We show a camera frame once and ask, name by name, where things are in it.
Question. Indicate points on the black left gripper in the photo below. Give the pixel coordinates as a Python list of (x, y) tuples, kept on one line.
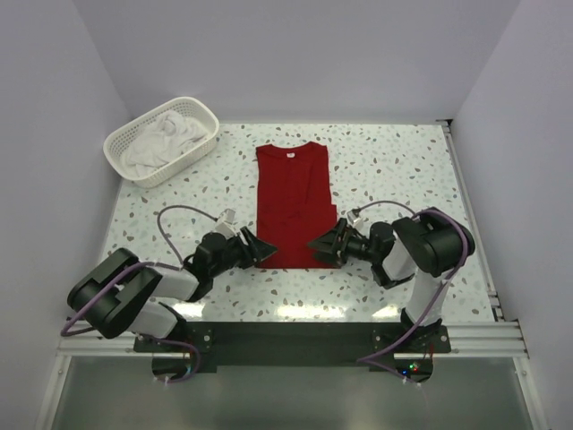
[(245, 247)]

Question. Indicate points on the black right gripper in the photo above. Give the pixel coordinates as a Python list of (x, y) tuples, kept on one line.
[(341, 244)]

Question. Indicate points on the red t shirt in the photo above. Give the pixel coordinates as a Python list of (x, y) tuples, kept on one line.
[(294, 203)]

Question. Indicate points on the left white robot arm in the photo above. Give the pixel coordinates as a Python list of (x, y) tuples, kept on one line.
[(111, 297)]

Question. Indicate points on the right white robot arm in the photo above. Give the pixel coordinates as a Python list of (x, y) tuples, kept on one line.
[(429, 248)]

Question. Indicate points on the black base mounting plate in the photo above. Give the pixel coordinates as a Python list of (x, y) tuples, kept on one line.
[(211, 345)]

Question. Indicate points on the white plastic laundry basket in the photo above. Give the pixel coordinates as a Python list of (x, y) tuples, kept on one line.
[(117, 142)]

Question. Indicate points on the white cloth in basket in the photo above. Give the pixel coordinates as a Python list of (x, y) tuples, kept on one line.
[(162, 141)]

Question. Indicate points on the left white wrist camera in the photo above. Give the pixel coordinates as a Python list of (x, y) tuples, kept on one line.
[(225, 224)]

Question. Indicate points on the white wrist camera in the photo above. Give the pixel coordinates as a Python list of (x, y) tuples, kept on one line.
[(225, 224), (354, 219)]

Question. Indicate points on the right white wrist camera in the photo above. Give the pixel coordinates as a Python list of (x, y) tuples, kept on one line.
[(354, 219)]

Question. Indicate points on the aluminium front rail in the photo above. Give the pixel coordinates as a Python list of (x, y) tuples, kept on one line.
[(459, 339)]

